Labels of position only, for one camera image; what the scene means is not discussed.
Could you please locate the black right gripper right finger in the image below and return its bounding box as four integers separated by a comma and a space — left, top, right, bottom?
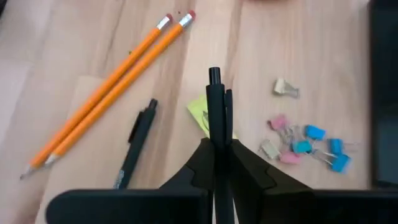
228, 138, 398, 224

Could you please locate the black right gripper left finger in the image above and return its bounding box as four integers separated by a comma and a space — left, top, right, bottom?
45, 137, 216, 224

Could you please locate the silver binder clip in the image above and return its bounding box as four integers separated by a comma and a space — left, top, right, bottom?
259, 138, 282, 161
272, 77, 300, 100

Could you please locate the yellow highlighter marker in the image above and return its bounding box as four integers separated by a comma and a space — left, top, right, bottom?
186, 94, 239, 140

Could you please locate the black click pen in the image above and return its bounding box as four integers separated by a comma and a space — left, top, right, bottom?
113, 98, 159, 190
205, 66, 234, 224

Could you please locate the orange pencil with eraser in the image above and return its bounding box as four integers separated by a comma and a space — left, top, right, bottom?
43, 9, 197, 167
19, 12, 174, 180

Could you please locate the pink binder clip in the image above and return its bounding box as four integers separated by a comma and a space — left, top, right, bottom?
267, 114, 296, 141
279, 151, 302, 166

